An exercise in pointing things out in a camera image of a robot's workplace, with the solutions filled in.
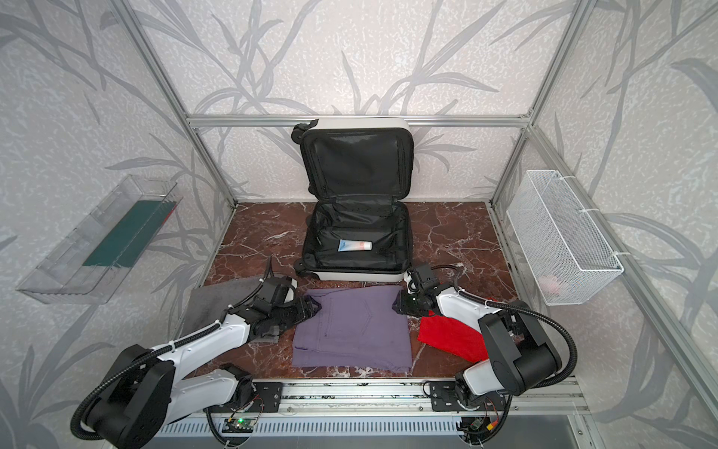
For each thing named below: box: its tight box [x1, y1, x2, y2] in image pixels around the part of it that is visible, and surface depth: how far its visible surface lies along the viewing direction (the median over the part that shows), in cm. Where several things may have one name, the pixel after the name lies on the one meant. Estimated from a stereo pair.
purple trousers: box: [291, 284, 413, 373], surface depth 84 cm
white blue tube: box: [337, 239, 374, 252], surface depth 107 cm
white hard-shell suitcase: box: [291, 116, 415, 283], surface depth 101 cm
